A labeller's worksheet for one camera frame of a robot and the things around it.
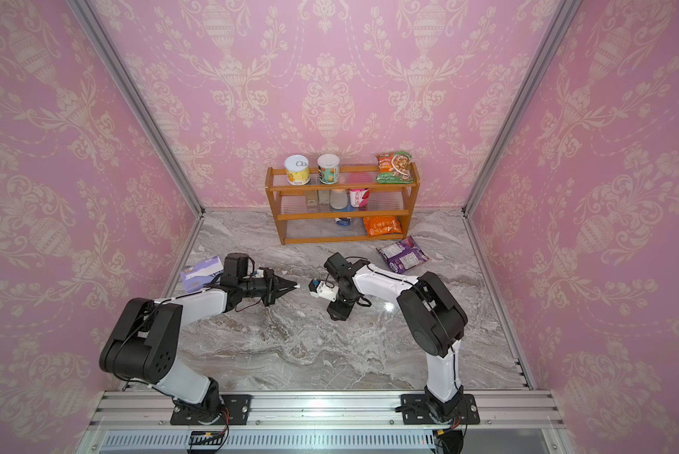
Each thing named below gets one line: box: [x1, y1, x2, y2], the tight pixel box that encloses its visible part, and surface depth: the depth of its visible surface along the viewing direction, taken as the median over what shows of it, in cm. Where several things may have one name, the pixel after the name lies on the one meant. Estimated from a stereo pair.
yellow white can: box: [283, 154, 312, 187], surface depth 88 cm
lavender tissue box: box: [180, 255, 224, 294], surface depth 96 cm
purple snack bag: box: [375, 235, 430, 275], surface depth 105 cm
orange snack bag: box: [363, 215, 403, 237], surface depth 112 cm
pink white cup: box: [348, 188, 370, 208], surface depth 99 cm
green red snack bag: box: [374, 151, 414, 185], surface depth 91 cm
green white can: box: [316, 153, 341, 186], surface depth 88 cm
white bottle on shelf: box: [330, 189, 349, 210], surface depth 102 cm
